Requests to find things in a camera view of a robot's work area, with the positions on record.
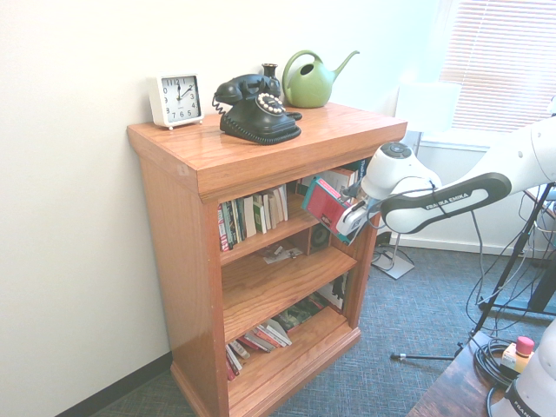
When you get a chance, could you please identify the red spine paperback book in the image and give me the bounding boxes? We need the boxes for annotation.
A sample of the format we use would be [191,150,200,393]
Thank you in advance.
[216,202,230,253]

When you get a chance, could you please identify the grey white thin book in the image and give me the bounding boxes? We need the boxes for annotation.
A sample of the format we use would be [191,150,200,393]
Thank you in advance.
[224,342,244,382]

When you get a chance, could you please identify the dark wooden table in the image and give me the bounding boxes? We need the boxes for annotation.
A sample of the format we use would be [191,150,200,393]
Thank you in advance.
[406,332,556,417]

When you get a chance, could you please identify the black ceramic vase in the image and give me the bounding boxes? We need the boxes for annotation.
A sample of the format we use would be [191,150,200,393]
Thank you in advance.
[261,63,282,103]

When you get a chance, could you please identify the white window blinds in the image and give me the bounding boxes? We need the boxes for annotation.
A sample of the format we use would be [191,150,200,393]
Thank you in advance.
[437,0,556,136]

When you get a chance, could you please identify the cream paperback book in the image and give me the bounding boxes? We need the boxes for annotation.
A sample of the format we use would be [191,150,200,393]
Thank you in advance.
[319,167,361,196]
[275,184,290,223]
[241,195,258,240]
[262,189,280,231]

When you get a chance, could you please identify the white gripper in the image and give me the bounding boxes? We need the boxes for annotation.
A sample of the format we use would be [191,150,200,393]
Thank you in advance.
[336,190,372,239]

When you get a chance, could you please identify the white floor lamp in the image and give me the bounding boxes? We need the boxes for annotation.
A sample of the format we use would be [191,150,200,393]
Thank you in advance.
[372,81,462,281]

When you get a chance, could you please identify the wooden bookshelf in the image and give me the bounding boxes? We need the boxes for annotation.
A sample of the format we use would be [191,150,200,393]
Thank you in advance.
[126,102,408,417]

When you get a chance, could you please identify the loose photo papers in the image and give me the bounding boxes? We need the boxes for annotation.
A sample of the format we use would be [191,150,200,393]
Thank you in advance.
[261,244,305,265]

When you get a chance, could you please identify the black tripod stand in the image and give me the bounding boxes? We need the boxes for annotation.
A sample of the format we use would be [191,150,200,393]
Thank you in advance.
[389,182,556,362]

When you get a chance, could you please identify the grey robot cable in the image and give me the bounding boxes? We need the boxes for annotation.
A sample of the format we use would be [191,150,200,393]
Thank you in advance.
[425,180,500,305]

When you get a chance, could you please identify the black coiled cable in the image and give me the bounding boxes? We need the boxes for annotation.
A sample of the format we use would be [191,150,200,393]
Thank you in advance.
[472,338,522,388]

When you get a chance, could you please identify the brown box with round pattern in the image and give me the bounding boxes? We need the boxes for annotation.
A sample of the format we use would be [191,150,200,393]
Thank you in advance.
[309,224,334,254]

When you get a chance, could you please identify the turquoise paperback book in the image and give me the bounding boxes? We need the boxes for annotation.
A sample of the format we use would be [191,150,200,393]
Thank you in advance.
[301,176,362,247]

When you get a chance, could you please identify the dark striped spine book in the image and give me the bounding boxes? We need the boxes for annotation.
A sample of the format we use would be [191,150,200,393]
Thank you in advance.
[225,200,240,249]

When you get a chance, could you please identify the black rotary telephone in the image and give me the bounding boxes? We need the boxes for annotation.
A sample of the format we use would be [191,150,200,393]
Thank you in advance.
[211,74,304,146]

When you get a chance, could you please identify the white book with red marks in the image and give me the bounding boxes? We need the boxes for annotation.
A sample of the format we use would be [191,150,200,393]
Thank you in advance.
[259,318,294,348]

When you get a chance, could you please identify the camouflage cover book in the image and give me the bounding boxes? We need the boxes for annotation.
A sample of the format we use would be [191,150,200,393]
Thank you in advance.
[271,298,330,334]

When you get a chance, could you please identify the white square alarm clock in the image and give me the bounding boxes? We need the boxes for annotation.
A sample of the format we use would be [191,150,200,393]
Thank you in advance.
[150,73,204,130]

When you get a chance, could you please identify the black and white cover book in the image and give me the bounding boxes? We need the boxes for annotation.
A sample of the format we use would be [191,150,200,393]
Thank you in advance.
[323,271,350,314]

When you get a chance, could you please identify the red emergency stop button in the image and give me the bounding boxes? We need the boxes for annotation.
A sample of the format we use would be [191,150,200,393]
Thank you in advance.
[500,335,536,375]

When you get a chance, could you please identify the green and white book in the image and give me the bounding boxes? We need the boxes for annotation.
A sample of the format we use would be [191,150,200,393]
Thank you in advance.
[253,194,268,235]

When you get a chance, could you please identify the red thin book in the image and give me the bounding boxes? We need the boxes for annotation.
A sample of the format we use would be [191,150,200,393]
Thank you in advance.
[236,329,279,354]

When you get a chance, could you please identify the green plastic watering can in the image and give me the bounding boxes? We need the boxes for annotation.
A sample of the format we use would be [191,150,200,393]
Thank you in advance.
[281,50,361,109]

